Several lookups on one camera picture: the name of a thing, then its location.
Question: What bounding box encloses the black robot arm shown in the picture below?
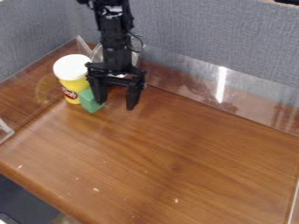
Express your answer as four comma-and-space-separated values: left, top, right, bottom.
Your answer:
76, 0, 147, 111

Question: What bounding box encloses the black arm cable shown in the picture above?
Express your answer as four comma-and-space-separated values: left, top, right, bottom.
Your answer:
127, 32, 145, 54

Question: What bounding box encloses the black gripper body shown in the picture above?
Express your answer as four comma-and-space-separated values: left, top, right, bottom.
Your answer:
85, 62, 147, 91

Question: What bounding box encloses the green block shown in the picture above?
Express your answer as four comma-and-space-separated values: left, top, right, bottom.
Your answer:
79, 88, 105, 113

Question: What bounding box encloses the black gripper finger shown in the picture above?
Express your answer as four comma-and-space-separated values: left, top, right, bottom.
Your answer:
88, 76, 108, 104
125, 85, 143, 111

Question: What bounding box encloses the clear acrylic barrier panel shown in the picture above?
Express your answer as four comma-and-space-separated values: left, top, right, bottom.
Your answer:
0, 36, 299, 144

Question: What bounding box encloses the yellow play-doh can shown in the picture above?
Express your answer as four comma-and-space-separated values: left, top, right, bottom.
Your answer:
52, 54, 89, 104

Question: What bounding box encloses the silver metal pot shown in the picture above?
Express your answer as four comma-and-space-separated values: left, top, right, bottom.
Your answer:
89, 35, 144, 71

